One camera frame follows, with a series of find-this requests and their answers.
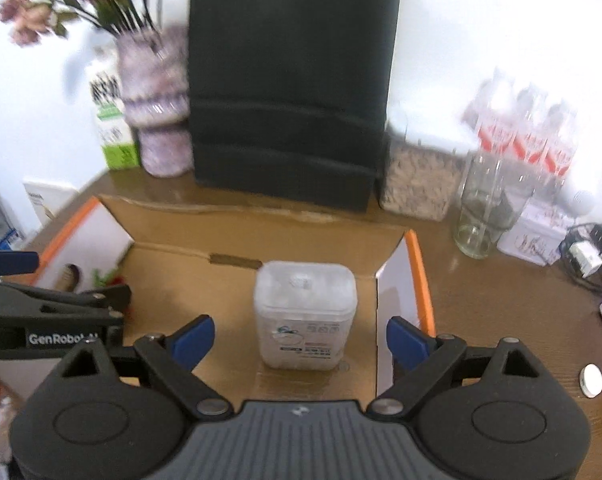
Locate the white floral tin box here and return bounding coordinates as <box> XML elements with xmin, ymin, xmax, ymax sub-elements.
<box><xmin>497</xmin><ymin>200</ymin><xmax>574</xmax><ymax>266</ymax></box>

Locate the white charger plug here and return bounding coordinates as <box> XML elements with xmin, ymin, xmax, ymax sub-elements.
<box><xmin>568</xmin><ymin>240</ymin><xmax>602</xmax><ymax>278</ymax></box>

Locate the clear glass cup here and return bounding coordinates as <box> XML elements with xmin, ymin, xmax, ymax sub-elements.
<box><xmin>454</xmin><ymin>152</ymin><xmax>534</xmax><ymax>260</ymax></box>

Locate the red artificial rose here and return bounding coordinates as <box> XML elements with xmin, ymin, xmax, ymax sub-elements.
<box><xmin>92</xmin><ymin>268</ymin><xmax>126</xmax><ymax>289</ymax></box>

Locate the small white round cap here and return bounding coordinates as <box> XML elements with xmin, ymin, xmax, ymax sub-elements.
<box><xmin>578</xmin><ymin>363</ymin><xmax>602</xmax><ymax>399</ymax></box>

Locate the left pink water bottle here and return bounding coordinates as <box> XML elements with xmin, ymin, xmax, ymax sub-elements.
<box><xmin>461</xmin><ymin>80</ymin><xmax>516</xmax><ymax>156</ymax></box>

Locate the red orange cardboard box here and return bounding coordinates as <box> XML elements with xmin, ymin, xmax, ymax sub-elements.
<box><xmin>24</xmin><ymin>196</ymin><xmax>435</xmax><ymax>404</ymax></box>

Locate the dried pink rose bouquet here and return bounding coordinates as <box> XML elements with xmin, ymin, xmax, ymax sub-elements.
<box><xmin>0</xmin><ymin>0</ymin><xmax>155</xmax><ymax>47</ymax></box>

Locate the black paper shopping bag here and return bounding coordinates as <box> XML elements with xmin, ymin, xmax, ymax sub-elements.
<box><xmin>188</xmin><ymin>0</ymin><xmax>400</xmax><ymax>211</ymax></box>

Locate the white green milk carton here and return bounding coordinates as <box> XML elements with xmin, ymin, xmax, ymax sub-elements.
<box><xmin>86</xmin><ymin>42</ymin><xmax>140</xmax><ymax>170</ymax></box>

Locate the purple marbled ceramic vase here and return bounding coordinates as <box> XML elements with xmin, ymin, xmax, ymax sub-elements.
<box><xmin>116</xmin><ymin>25</ymin><xmax>194</xmax><ymax>178</ymax></box>

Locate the pink water bottle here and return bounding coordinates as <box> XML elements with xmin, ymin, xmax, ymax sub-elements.
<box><xmin>461</xmin><ymin>80</ymin><xmax>516</xmax><ymax>156</ymax></box>
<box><xmin>506</xmin><ymin>90</ymin><xmax>547</xmax><ymax>167</ymax></box>
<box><xmin>535</xmin><ymin>104</ymin><xmax>574</xmax><ymax>200</ymax></box>

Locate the right pink water bottle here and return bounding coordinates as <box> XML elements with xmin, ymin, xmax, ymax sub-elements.
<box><xmin>535</xmin><ymin>104</ymin><xmax>574</xmax><ymax>200</ymax></box>

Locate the clear seed storage container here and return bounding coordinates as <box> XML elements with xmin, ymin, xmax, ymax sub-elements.
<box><xmin>379</xmin><ymin>124</ymin><xmax>466</xmax><ymax>222</ymax></box>

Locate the middle pink water bottle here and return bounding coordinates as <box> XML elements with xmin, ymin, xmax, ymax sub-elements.
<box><xmin>506</xmin><ymin>90</ymin><xmax>547</xmax><ymax>167</ymax></box>

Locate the white plastic wipes container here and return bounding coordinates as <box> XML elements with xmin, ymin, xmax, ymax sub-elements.
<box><xmin>253</xmin><ymin>261</ymin><xmax>359</xmax><ymax>372</ymax></box>

